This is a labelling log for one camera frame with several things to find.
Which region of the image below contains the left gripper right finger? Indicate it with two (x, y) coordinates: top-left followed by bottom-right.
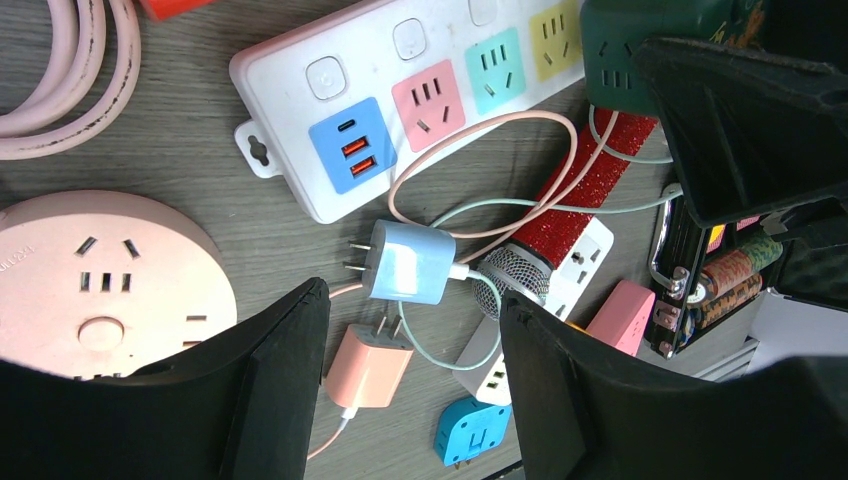
(510, 318), (847, 479)

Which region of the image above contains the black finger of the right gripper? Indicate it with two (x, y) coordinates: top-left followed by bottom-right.
(653, 43), (847, 226)

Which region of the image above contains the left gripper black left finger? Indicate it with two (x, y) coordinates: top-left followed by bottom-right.
(1, 277), (331, 479)

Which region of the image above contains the dark green cube adapter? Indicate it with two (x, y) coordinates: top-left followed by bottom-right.
(579, 0), (769, 117)

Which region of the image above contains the white multicolour power strip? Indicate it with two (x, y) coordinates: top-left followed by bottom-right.
(229, 1), (584, 224)

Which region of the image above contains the blue plug adapter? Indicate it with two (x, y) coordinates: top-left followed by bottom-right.
(433, 397), (512, 468)

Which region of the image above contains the pink triangular socket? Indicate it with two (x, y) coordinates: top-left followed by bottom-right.
(586, 280), (655, 357)

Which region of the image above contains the small white power strip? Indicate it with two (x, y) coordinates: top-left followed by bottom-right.
(453, 217), (614, 406)

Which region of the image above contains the black poker chip case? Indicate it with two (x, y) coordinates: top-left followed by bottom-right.
(644, 198), (784, 359)

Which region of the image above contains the red glitter microphone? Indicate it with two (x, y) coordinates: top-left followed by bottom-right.
(477, 108), (658, 318)

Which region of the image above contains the pink round socket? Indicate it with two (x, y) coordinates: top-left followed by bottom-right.
(1, 190), (237, 380)

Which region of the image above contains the red cube adapter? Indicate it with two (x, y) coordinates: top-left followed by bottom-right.
(139, 0), (213, 21)

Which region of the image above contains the pink coiled cord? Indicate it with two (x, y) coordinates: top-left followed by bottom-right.
(0, 0), (143, 162)

